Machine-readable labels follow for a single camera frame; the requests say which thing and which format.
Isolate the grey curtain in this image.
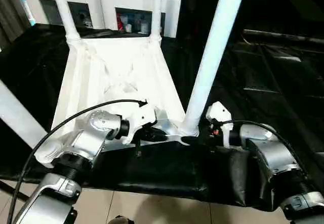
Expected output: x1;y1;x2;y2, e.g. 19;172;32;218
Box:
0;0;31;44

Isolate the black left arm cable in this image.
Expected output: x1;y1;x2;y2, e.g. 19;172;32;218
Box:
5;98;149;224

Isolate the dark metal rod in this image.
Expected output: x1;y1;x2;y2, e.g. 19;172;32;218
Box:
242;29;324;44

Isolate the black table frame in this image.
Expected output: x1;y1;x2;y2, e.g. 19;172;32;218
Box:
0;179;29;201

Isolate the black mat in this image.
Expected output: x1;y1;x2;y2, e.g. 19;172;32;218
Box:
0;23;324;212

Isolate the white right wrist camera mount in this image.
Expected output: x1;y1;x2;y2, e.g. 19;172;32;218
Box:
206;101;234;149

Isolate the white plastic table top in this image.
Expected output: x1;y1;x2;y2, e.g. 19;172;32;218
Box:
33;34;201;169

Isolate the white plastic table leg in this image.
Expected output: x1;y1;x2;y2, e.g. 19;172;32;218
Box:
51;0;82;43
0;79;49;149
182;0;249;139
150;0;163;43

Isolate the blue patterned strip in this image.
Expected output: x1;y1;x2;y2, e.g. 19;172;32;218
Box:
19;0;35;27

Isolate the black backdrop cloth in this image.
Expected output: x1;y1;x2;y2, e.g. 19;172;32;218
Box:
177;0;324;36

